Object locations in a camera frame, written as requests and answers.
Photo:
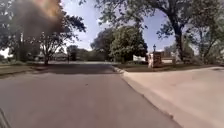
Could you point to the dark green tree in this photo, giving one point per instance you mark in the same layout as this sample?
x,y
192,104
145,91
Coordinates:
x,y
101,41

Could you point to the small spreading tree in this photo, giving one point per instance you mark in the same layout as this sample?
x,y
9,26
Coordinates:
x,y
46,50

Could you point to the grey asphalt road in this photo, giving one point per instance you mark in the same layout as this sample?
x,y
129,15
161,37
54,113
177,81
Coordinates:
x,y
73,100

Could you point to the tall tree with dark trunk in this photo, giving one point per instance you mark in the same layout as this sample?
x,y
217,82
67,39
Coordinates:
x,y
178,43

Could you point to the grass verge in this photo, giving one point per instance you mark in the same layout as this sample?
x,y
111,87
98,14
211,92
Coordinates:
x,y
13,69

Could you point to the pale concrete driveway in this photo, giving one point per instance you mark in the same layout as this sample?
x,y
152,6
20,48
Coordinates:
x,y
186,90

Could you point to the low white building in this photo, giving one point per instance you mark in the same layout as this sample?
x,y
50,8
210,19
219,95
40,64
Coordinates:
x,y
139,58

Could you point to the dark overhanging tree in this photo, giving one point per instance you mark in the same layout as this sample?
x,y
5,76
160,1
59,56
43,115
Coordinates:
x,y
15,30

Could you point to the grass strip behind driveway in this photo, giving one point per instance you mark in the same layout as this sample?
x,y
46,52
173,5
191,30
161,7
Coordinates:
x,y
166,67

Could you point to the slender leafy tree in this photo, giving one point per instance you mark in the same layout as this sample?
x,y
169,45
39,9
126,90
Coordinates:
x,y
208,36

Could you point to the brick pillar with lamp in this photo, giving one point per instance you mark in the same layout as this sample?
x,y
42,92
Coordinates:
x,y
155,59

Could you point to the round green tree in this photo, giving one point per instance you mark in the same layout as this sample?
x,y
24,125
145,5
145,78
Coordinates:
x,y
128,45

